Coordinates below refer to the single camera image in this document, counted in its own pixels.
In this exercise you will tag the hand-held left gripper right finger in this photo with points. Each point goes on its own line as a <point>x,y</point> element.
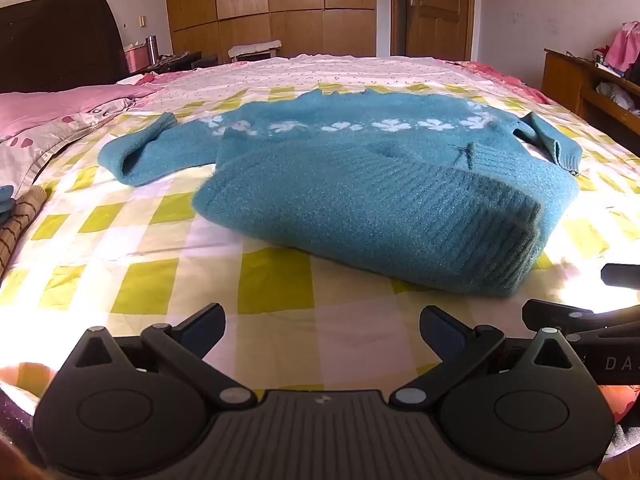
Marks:
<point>442,327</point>

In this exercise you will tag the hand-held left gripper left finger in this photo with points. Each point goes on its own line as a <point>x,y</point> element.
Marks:
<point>202,327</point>

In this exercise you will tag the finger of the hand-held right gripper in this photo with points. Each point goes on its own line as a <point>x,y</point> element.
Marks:
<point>550,312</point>
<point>622,277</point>

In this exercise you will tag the teal knit sweater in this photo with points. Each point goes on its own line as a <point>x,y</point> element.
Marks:
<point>350,200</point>

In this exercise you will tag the bed with checked sheet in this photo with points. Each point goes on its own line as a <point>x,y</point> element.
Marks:
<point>280,280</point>

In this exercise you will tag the white cloth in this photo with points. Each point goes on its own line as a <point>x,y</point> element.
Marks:
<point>617,95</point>

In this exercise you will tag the wooden desk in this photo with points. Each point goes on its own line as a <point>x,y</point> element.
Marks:
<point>565,75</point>

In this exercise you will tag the brown striped cloth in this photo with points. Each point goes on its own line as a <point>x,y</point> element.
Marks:
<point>17,225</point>

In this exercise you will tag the pink floral bedspread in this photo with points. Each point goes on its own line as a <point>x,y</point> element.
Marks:
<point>505,80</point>

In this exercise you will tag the pink cloth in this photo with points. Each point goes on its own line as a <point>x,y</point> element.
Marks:
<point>625,45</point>

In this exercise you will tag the blue cloth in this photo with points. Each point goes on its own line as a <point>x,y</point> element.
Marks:
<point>5,202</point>

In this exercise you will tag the pink heart print pillow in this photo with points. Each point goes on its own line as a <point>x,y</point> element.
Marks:
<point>55,145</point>

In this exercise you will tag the dark nightstand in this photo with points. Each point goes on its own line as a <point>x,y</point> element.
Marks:
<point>175,61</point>

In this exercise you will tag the pink box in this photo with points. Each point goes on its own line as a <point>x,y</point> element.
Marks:
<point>135,57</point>

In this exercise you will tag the stool with white cushion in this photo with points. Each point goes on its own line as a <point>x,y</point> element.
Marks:
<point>252,49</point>

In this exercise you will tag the metal thermos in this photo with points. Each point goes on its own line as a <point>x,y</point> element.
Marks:
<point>151,49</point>

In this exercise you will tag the dark wooden headboard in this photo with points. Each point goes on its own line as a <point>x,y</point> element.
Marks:
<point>60,40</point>

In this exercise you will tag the wooden door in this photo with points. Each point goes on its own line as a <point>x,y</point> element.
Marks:
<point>435,5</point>

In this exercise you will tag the wooden wardrobe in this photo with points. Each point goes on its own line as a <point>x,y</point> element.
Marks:
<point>270,0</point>

